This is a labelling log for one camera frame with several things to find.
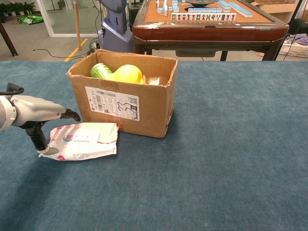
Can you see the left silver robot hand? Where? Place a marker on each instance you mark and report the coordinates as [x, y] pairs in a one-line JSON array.
[[38, 109]]

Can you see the white wet wipes pack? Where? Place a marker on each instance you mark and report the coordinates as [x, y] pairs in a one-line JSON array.
[[84, 142]]

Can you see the yellow pear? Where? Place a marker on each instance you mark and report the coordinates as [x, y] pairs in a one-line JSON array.
[[127, 73]]

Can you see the green plastic snack packet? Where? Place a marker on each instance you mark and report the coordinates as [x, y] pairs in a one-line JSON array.
[[31, 19]]

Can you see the open cardboard box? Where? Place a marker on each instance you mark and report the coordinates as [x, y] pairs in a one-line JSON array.
[[149, 110]]

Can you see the green drink can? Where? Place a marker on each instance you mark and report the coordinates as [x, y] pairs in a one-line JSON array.
[[101, 70]]

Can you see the black table leg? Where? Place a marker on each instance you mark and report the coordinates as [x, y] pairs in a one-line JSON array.
[[8, 41]]

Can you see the white power strip with plugs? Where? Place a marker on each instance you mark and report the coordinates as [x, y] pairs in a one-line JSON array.
[[94, 45]]

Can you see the upright wooden pole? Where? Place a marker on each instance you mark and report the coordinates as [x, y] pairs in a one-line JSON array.
[[77, 26]]

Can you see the potted green plants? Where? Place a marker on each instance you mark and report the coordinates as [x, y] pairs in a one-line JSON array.
[[16, 8]]

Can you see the scattered blue mahjong tile cluster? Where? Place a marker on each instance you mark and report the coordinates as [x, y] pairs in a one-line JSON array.
[[166, 7]]

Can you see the brown mahjong table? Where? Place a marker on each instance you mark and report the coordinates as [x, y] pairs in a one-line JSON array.
[[209, 33]]

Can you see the row of face-up mahjong tiles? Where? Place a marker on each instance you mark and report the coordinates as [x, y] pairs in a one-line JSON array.
[[203, 17]]

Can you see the teal felt table mat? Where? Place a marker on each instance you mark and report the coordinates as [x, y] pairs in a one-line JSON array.
[[228, 144]]

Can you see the black mahjong dice dome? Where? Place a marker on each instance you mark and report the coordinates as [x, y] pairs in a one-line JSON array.
[[201, 2]]

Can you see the black tripod stand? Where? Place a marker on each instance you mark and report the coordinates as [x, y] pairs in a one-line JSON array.
[[287, 31]]

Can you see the white plastic basket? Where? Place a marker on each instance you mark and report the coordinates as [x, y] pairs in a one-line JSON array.
[[296, 50]]

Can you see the purple cloth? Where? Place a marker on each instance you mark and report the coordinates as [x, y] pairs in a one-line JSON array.
[[302, 40]]

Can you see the white glass door frame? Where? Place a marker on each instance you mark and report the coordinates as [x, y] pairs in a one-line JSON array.
[[45, 19]]

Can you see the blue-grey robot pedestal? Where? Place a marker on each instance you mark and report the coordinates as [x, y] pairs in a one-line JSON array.
[[115, 31]]

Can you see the straight blue mahjong tile wall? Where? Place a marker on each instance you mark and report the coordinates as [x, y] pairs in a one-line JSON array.
[[205, 10]]

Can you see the diagonal blue mahjong tile wall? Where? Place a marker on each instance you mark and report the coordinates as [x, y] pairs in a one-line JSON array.
[[241, 10]]

